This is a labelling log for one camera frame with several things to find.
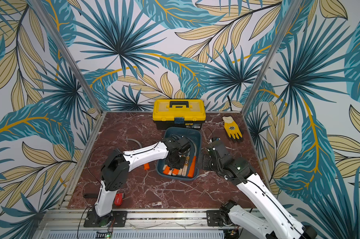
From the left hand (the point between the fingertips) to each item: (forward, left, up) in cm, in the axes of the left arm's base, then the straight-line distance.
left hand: (178, 169), depth 85 cm
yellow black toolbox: (+33, +3, +11) cm, 35 cm away
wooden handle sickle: (+1, -4, -3) cm, 5 cm away
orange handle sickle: (+1, -8, -4) cm, 9 cm away
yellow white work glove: (+32, -38, -2) cm, 50 cm away
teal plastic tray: (+24, -11, -1) cm, 26 cm away
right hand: (-2, -13, +16) cm, 20 cm away
